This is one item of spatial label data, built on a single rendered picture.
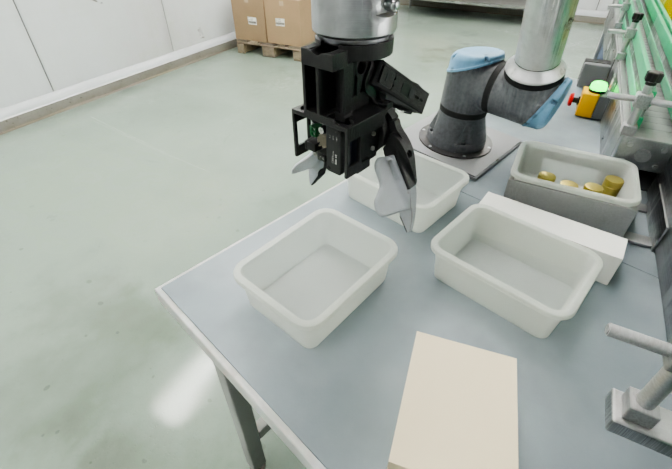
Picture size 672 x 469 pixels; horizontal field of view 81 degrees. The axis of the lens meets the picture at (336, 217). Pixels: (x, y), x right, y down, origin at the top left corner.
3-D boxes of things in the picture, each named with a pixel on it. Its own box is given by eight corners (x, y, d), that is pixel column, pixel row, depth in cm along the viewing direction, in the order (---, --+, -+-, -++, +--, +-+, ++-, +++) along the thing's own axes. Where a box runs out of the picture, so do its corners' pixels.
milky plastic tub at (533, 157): (621, 243, 74) (643, 206, 69) (498, 209, 83) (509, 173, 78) (619, 196, 87) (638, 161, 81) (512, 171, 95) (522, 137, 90)
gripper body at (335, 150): (293, 160, 42) (283, 39, 35) (345, 132, 47) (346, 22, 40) (349, 186, 38) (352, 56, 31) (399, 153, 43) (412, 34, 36)
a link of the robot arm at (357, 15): (348, -29, 37) (424, -21, 33) (347, 24, 40) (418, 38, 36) (291, -20, 33) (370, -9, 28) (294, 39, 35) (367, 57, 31)
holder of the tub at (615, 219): (653, 253, 73) (675, 220, 68) (498, 210, 83) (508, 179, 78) (646, 205, 85) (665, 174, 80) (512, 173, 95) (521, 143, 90)
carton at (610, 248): (607, 285, 67) (622, 259, 63) (470, 230, 78) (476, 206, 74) (612, 264, 71) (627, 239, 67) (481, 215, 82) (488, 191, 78)
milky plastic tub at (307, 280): (233, 308, 65) (224, 270, 59) (325, 239, 78) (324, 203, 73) (311, 372, 56) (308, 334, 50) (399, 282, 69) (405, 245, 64)
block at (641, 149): (661, 176, 82) (679, 146, 77) (609, 165, 85) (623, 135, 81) (660, 168, 84) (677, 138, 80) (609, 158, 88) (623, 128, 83)
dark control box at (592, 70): (601, 91, 137) (611, 67, 132) (575, 88, 140) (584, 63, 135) (601, 84, 142) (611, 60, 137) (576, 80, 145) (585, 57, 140)
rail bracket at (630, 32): (624, 62, 122) (645, 14, 114) (597, 59, 125) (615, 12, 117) (623, 59, 125) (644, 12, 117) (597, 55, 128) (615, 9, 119)
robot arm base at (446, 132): (414, 137, 105) (421, 102, 98) (447, 120, 113) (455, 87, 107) (464, 161, 97) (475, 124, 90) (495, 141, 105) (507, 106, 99)
